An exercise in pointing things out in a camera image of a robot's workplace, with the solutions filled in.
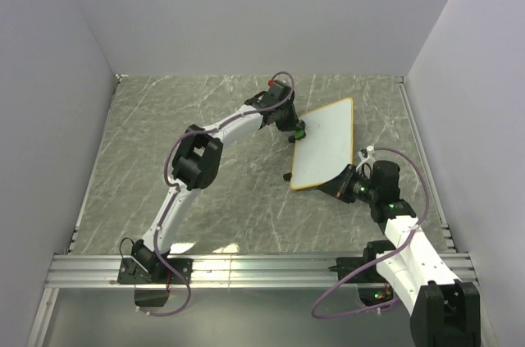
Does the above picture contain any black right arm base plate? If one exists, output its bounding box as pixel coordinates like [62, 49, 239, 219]
[328, 257, 385, 284]

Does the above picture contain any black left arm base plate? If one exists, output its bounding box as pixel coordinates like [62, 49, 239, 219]
[117, 257, 194, 285]

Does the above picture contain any aluminium right side rail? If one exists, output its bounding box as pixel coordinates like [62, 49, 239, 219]
[395, 75, 457, 253]

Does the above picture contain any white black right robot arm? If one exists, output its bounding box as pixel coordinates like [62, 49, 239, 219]
[319, 161, 482, 346]

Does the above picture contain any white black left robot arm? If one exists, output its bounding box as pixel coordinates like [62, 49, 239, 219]
[126, 71, 305, 283]

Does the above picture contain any yellow framed whiteboard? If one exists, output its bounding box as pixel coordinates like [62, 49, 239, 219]
[290, 98, 354, 190]

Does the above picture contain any green whiteboard eraser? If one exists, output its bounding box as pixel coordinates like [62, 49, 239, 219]
[294, 120, 306, 141]

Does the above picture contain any black box under rail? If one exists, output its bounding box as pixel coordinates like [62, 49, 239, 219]
[134, 289, 169, 308]

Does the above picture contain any aluminium front rail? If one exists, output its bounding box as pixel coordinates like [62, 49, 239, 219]
[45, 252, 480, 290]

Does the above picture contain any aluminium rail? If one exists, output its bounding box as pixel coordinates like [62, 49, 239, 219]
[395, 75, 457, 253]
[45, 252, 480, 290]

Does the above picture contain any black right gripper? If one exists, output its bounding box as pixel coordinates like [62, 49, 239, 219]
[317, 164, 379, 204]

